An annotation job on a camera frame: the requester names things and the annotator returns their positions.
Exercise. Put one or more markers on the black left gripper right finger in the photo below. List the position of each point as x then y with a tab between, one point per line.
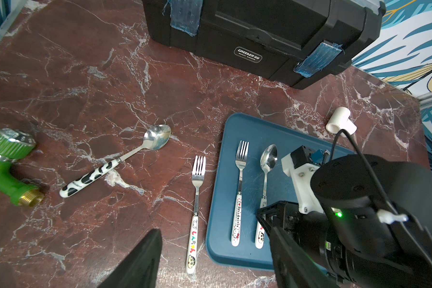
292	266

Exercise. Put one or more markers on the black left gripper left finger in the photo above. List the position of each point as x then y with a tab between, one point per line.
140	268

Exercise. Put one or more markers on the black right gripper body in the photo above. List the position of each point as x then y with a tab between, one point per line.
304	220

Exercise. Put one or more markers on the Hello Kitty handle spoon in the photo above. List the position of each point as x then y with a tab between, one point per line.
268	161

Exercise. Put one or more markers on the Hello Kitty handle fork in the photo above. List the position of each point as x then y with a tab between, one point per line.
241	162

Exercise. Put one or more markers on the colourful letter handle fork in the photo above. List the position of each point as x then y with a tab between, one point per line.
198	176

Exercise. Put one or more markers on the cow pattern handle spoon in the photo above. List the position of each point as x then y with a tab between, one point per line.
154	139

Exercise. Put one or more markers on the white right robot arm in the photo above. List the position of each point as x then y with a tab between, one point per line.
358	218

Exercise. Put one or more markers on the teal rectangular tray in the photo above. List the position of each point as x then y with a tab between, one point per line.
259	134

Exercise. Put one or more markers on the white PVC tee fitting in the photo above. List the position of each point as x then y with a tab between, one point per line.
339	120

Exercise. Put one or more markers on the black plastic toolbox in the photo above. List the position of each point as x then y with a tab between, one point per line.
293	42

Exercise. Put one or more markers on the green hose connector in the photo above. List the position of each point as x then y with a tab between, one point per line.
16	145

